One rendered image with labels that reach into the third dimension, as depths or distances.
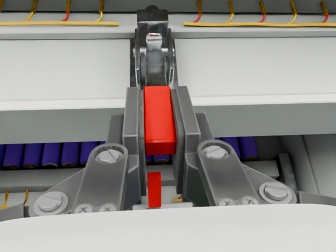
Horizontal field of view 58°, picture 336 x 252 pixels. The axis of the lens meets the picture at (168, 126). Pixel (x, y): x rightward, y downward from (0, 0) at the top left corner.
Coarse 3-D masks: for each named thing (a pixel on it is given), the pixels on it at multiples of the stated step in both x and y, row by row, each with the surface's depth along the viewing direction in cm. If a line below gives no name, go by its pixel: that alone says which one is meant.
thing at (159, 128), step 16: (160, 48) 16; (160, 64) 15; (160, 80) 14; (144, 96) 13; (160, 96) 13; (144, 112) 12; (160, 112) 12; (144, 128) 12; (160, 128) 11; (144, 144) 11; (160, 144) 11
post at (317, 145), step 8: (304, 136) 32; (312, 136) 30; (320, 136) 29; (328, 136) 28; (312, 144) 30; (320, 144) 29; (328, 144) 28; (312, 152) 30; (320, 152) 29; (328, 152) 28; (312, 160) 30; (320, 160) 29; (328, 160) 28; (312, 168) 30; (320, 168) 29; (328, 168) 28; (320, 176) 29; (328, 176) 28; (320, 184) 29; (328, 184) 28; (320, 192) 29; (328, 192) 28
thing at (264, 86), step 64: (0, 64) 18; (64, 64) 18; (128, 64) 18; (192, 64) 19; (256, 64) 19; (320, 64) 19; (0, 128) 18; (64, 128) 19; (256, 128) 20; (320, 128) 21
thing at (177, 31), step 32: (0, 32) 18; (32, 32) 18; (64, 32) 18; (96, 32) 19; (128, 32) 19; (192, 32) 19; (224, 32) 19; (256, 32) 19; (288, 32) 20; (320, 32) 20
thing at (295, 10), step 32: (0, 0) 19; (32, 0) 19; (64, 0) 19; (96, 0) 19; (128, 0) 19; (160, 0) 19; (192, 0) 19; (224, 0) 20; (256, 0) 20; (288, 0) 20; (320, 0) 20
